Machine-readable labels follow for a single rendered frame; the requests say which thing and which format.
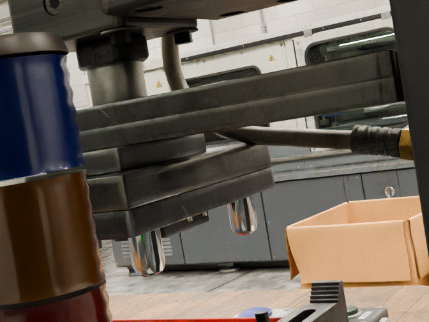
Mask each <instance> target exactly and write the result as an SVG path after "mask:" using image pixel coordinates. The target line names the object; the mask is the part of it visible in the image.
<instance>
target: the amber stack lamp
mask: <svg viewBox="0 0 429 322"><path fill-rule="evenodd" d="M86 176H87V169H79V170H74V171H65V172H56V173H52V174H44V175H39V176H32V177H28V178H21V179H17V180H10V181H4V182H0V305H8V304H15V303H24V302H32V301H36V300H42V299H46V298H52V297H55V296H59V295H64V294H67V293H71V292H74V291H78V290H80V289H84V288H86V287H89V286H92V285H93V284H96V283H98V282H100V281H101V280H103V279H104V278H105V273H104V271H103V268H102V259H103V258H102V255H101V254H100V251H99V242H100V241H99V239H98V236H97V234H96V221H95V219H94V217H93V204H92V201H91V199H90V197H89V193H90V186H89V183H88V182H87V180H86Z"/></svg>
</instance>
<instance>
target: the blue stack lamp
mask: <svg viewBox="0 0 429 322"><path fill-rule="evenodd" d="M66 64H67V56H66V55H62V54H44V55H34V56H21V57H11V58H5V59H0V181H3V180H10V179H14V178H21V177H26V176H32V175H36V174H43V173H49V172H54V171H60V170H63V169H69V168H73V167H78V166H82V165H85V164H86V163H85V161H84V159H83V156H82V150H83V145H82V143H81V141H80V139H79V132H80V128H79V125H78V123H77V121H76V115H77V110H76V108H75V106H74V104H73V90H72V87H71V86H70V72H69V70H68V68H67V66H66Z"/></svg>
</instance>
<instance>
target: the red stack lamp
mask: <svg viewBox="0 0 429 322"><path fill-rule="evenodd" d="M106 283H107V281H106V279H103V280H101V281H100V282H98V283H96V284H93V285H92V286H89V287H86V288H84V289H80V290H78V291H74V292H71V293H67V294H64V295H59V296H55V297H52V298H46V299H42V300H36V301H32V302H24V303H15V304H8V305H0V322H112V313H111V311H110V309H109V300H110V298H109V296H108V294H107V291H106Z"/></svg>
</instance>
